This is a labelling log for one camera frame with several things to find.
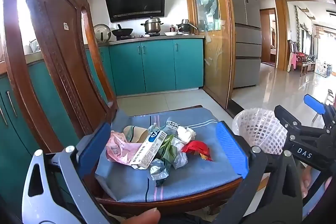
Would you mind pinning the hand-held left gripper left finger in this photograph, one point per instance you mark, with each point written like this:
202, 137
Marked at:
95, 146

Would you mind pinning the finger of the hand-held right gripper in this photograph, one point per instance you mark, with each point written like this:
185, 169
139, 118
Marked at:
315, 106
294, 121

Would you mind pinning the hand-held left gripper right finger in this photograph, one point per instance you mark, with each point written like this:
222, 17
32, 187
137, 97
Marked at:
231, 149

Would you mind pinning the pink plastic bag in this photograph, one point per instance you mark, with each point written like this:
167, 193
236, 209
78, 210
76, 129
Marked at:
118, 150

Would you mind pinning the white plastic mesh basket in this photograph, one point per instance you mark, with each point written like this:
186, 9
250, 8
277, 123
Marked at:
252, 129

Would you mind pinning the red foil wrapper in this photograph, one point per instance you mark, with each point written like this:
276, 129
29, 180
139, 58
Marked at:
195, 148

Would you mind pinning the crushed beige paper cup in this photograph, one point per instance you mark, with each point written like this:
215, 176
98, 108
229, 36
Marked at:
134, 133

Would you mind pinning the white tissue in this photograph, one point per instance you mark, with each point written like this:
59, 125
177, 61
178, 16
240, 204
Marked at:
185, 134

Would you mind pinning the white and blue carton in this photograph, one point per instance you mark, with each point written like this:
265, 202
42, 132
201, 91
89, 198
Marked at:
149, 150

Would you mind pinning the white bag with green vegetable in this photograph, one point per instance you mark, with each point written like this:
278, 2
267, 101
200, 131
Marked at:
169, 148

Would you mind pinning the clear printed plastic wrapper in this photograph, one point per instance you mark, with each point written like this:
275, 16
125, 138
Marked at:
172, 125

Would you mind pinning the silver foil wrapper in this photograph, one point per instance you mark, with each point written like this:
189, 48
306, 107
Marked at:
160, 171

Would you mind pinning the person's right hand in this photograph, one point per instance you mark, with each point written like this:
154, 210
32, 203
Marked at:
305, 187

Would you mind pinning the person's left hand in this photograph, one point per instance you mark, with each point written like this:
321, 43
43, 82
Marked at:
143, 216

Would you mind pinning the wooden armchair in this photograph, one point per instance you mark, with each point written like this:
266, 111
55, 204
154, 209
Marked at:
304, 61

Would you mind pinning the pink cloth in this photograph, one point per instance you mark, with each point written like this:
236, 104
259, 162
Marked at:
293, 61

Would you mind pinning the blue striped seat cushion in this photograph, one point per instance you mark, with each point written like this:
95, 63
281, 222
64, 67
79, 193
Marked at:
183, 182

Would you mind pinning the grey multi-door fridge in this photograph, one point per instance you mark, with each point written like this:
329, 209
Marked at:
246, 29

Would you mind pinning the round metal pot lid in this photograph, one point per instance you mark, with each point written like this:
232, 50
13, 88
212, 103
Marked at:
101, 33

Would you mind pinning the black gas stove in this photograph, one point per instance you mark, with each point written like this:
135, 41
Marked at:
126, 36

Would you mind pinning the black wok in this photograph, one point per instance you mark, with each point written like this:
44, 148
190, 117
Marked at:
122, 32

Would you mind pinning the white dish rack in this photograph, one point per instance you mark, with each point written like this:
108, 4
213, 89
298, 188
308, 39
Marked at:
34, 46

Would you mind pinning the carved wooden chair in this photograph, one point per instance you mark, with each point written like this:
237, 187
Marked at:
57, 29

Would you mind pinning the grey kitchen countertop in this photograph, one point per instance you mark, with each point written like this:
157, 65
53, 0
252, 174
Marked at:
157, 39

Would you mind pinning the white bowl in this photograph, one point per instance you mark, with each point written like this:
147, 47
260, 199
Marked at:
171, 33

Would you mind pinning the small dark saucepan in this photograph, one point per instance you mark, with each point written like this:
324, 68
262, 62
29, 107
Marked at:
183, 27

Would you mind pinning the steel stock pot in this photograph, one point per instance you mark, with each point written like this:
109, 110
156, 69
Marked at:
152, 26

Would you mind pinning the small red bottle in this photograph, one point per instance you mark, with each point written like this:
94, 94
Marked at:
172, 28

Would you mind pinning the wooden framed glass door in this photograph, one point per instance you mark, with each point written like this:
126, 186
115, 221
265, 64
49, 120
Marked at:
210, 16

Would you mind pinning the wooden doorway frame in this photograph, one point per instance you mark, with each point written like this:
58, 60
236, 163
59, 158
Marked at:
281, 35

